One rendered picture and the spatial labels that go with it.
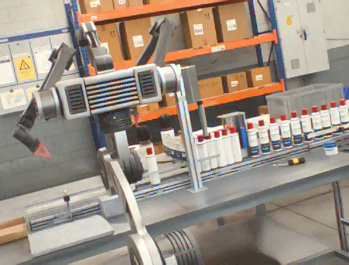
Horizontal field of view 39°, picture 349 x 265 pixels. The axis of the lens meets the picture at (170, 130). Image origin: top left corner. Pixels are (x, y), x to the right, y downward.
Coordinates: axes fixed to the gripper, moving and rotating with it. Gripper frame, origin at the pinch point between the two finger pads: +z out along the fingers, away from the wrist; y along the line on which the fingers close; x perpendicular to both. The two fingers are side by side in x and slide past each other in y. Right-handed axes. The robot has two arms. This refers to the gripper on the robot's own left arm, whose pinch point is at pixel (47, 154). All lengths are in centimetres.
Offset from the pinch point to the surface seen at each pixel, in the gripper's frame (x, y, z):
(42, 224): 28.7, -6.8, 18.8
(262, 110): -215, 342, 243
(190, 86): -71, -22, 32
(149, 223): -3, -48, 48
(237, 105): -226, 435, 247
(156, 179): -24, -5, 54
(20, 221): 36.3, 11.0, 12.4
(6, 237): 42.1, -14.5, 7.3
